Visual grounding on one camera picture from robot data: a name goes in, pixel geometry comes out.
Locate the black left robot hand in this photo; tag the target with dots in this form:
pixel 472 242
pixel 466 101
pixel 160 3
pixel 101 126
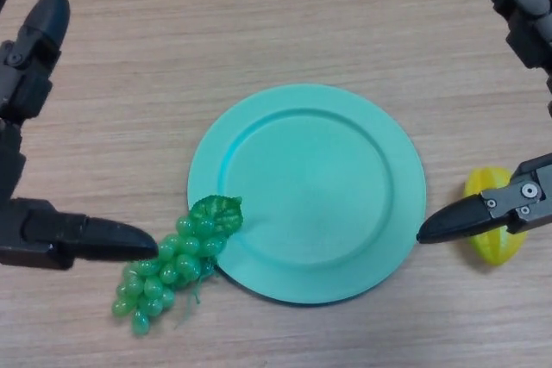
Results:
pixel 43 230

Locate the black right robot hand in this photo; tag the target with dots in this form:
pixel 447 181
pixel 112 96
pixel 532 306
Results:
pixel 457 223

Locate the green plastic grape bunch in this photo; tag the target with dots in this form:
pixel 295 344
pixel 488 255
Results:
pixel 181 251

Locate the round green plate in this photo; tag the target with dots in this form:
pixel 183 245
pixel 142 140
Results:
pixel 310 200

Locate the yellow starfruit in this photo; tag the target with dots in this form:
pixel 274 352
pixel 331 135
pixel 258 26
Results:
pixel 496 247

